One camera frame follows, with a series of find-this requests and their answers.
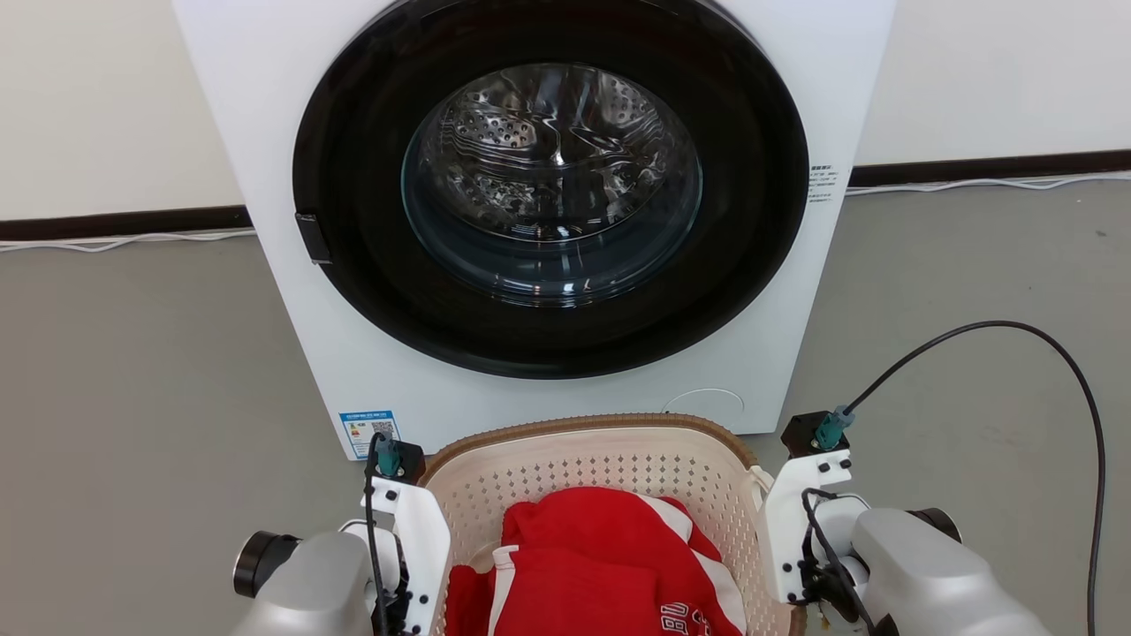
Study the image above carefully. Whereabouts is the blue energy label sticker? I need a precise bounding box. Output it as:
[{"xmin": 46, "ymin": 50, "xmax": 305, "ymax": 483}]
[{"xmin": 339, "ymin": 409, "xmax": 403, "ymax": 460}]

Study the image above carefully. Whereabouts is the red and white garment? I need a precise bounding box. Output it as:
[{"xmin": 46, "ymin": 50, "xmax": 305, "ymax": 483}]
[{"xmin": 445, "ymin": 486, "xmax": 748, "ymax": 636}]

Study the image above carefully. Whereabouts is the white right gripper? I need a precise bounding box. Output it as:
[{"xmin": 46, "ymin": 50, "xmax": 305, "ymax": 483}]
[{"xmin": 760, "ymin": 448, "xmax": 855, "ymax": 607}]

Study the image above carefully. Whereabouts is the white front-load washing machine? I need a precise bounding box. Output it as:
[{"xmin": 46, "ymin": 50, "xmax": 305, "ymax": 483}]
[{"xmin": 171, "ymin": 0, "xmax": 898, "ymax": 461}]

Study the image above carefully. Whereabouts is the round black washer door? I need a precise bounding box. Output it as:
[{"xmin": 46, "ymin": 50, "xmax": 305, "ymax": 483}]
[{"xmin": 292, "ymin": 0, "xmax": 810, "ymax": 381}]

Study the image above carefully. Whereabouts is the round white filter cover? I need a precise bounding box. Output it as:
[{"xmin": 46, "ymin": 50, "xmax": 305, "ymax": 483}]
[{"xmin": 662, "ymin": 388, "xmax": 746, "ymax": 417}]

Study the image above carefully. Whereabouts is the beige perforated laundry basket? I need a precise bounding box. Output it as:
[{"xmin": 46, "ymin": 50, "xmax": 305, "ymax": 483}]
[{"xmin": 419, "ymin": 413, "xmax": 807, "ymax": 636}]

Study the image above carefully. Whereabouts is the long black right arm cable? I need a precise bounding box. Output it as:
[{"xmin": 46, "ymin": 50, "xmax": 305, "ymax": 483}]
[{"xmin": 839, "ymin": 320, "xmax": 1108, "ymax": 636}]

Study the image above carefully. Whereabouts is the stainless steel washer drum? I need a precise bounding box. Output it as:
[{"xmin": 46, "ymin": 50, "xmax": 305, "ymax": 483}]
[{"xmin": 402, "ymin": 62, "xmax": 704, "ymax": 308}]

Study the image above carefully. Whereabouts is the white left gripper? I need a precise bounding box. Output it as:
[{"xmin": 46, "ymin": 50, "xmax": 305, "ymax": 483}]
[{"xmin": 361, "ymin": 475, "xmax": 452, "ymax": 636}]

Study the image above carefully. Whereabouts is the white floor cable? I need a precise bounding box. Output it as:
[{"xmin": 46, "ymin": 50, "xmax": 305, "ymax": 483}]
[
  {"xmin": 846, "ymin": 170, "xmax": 1131, "ymax": 197},
  {"xmin": 0, "ymin": 229, "xmax": 258, "ymax": 254}
]

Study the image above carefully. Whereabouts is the black washer door handle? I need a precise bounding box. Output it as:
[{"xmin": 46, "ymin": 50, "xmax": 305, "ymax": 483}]
[{"xmin": 295, "ymin": 212, "xmax": 334, "ymax": 266}]

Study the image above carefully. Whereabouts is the short black right gripper cable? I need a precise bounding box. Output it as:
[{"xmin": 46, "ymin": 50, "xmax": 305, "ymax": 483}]
[{"xmin": 800, "ymin": 488, "xmax": 877, "ymax": 635}]

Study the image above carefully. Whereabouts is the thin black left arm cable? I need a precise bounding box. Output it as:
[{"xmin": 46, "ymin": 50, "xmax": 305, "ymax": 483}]
[{"xmin": 363, "ymin": 431, "xmax": 393, "ymax": 636}]

